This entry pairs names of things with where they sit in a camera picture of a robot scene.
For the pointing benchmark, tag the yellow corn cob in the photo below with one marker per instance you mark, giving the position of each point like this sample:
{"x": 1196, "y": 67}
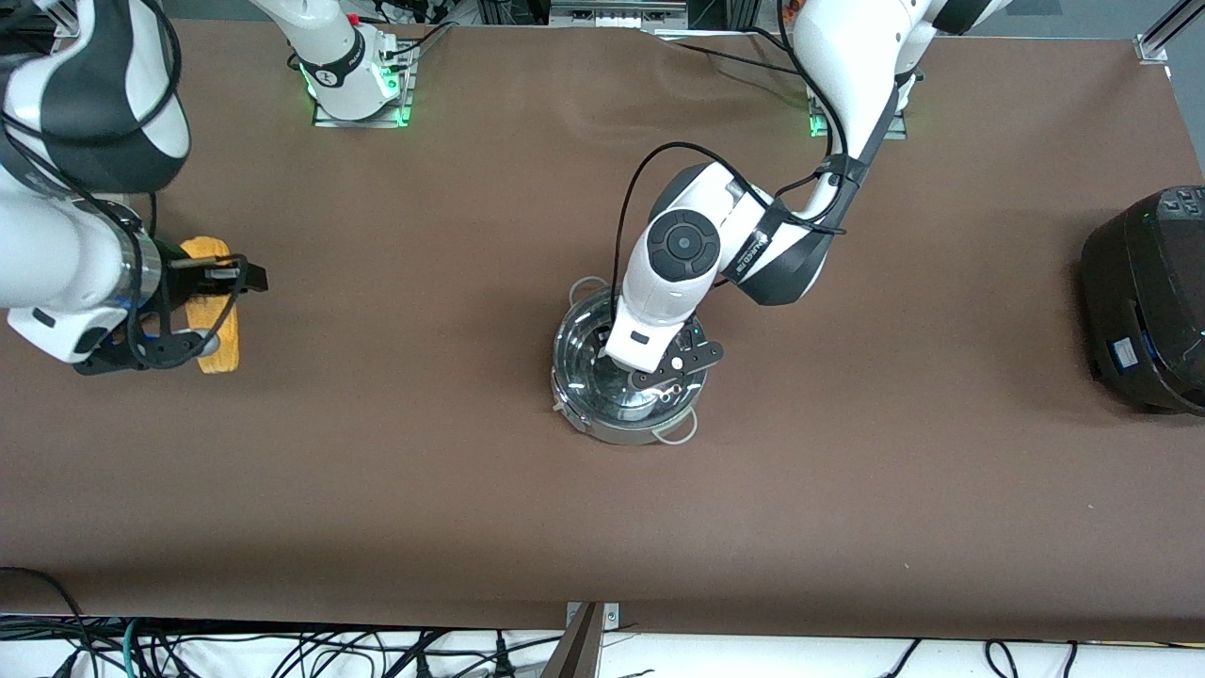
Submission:
{"x": 215, "y": 315}

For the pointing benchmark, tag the glass pot lid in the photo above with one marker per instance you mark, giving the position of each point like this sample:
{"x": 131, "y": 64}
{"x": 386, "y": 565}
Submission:
{"x": 579, "y": 377}

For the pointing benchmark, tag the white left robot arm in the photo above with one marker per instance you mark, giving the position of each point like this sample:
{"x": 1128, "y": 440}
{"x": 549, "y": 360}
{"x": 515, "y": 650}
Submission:
{"x": 828, "y": 56}

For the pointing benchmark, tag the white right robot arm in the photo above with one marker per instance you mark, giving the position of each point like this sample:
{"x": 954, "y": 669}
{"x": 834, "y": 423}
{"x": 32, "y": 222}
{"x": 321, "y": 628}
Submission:
{"x": 104, "y": 94}

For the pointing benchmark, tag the brown table cover sheet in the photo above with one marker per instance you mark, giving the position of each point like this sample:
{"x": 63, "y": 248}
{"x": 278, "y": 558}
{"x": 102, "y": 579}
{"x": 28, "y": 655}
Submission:
{"x": 565, "y": 527}

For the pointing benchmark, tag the grey power strip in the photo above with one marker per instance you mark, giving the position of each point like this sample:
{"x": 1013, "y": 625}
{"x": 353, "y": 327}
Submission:
{"x": 612, "y": 13}

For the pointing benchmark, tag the black rice cooker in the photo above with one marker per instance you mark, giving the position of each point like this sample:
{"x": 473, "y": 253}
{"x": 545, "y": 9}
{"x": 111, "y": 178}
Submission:
{"x": 1148, "y": 282}

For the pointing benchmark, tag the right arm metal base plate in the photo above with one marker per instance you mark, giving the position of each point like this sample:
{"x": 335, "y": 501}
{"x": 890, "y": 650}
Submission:
{"x": 362, "y": 122}

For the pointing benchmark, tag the aluminium frame corner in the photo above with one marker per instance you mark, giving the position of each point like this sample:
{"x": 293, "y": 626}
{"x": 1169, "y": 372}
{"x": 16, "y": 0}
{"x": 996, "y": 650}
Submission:
{"x": 58, "y": 14}
{"x": 1153, "y": 45}

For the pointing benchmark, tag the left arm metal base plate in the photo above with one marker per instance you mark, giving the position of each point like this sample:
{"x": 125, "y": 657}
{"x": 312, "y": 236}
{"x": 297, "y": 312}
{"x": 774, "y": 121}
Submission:
{"x": 896, "y": 130}

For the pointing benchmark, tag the metal table bracket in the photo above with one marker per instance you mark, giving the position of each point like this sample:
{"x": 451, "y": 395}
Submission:
{"x": 584, "y": 650}

